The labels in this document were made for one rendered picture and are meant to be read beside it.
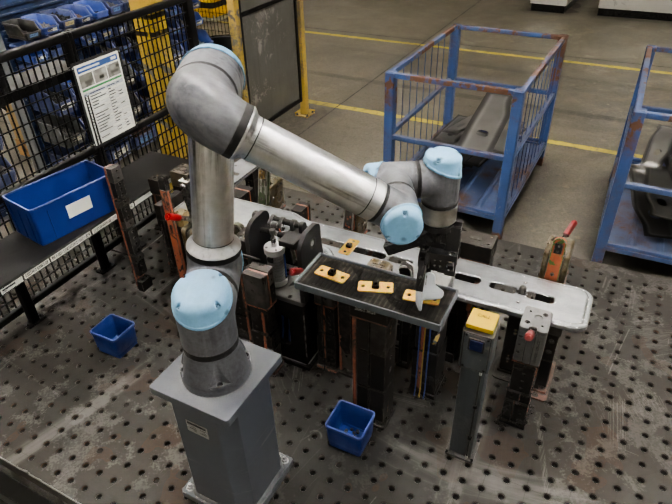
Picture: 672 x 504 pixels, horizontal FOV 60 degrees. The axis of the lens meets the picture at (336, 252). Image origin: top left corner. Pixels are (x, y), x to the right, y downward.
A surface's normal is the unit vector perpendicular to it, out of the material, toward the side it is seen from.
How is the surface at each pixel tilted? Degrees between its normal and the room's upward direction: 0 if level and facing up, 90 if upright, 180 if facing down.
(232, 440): 90
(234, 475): 90
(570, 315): 0
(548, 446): 0
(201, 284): 8
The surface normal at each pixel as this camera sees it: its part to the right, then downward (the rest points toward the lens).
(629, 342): -0.03, -0.82
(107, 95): 0.89, 0.24
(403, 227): 0.04, 0.58
